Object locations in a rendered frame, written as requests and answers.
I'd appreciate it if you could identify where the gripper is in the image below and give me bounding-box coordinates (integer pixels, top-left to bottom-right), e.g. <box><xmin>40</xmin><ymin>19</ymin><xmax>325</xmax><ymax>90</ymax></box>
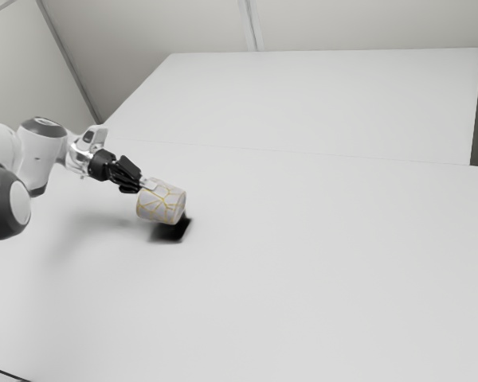
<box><xmin>87</xmin><ymin>148</ymin><xmax>159</xmax><ymax>195</ymax></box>

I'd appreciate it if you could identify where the white mug with gold veins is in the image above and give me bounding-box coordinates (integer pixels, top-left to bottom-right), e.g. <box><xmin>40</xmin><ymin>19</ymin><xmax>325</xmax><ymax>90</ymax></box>
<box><xmin>135</xmin><ymin>177</ymin><xmax>187</xmax><ymax>225</ymax></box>

